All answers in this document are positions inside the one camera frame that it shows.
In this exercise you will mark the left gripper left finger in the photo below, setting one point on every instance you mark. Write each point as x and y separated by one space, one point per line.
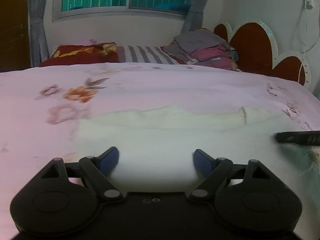
96 170

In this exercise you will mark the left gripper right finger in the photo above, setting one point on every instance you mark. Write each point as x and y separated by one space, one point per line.
214 171

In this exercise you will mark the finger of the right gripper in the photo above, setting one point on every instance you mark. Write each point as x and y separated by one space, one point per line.
302 138

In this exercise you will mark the white knit sweater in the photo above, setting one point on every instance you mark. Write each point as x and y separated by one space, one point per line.
156 147

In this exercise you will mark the stack of folded clothes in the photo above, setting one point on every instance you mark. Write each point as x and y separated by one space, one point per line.
202 48

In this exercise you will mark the pink floral bedsheet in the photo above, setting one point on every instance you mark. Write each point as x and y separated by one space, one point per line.
41 109

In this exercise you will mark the red white headboard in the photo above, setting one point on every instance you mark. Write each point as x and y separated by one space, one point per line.
258 52

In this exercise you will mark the red yellow pillow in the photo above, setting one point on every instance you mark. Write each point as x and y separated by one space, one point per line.
66 55

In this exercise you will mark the striped pillow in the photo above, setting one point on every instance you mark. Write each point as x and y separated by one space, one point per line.
144 54

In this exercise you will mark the brown wooden door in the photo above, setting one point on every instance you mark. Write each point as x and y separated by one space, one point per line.
15 54

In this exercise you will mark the right grey curtain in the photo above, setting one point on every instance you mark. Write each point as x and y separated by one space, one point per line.
194 18

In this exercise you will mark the grey curtain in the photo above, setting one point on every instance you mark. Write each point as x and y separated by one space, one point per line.
194 18
37 36

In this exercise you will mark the left grey curtain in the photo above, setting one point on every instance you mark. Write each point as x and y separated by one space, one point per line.
37 36

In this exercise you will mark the white wall charger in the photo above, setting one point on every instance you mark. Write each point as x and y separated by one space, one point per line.
308 4

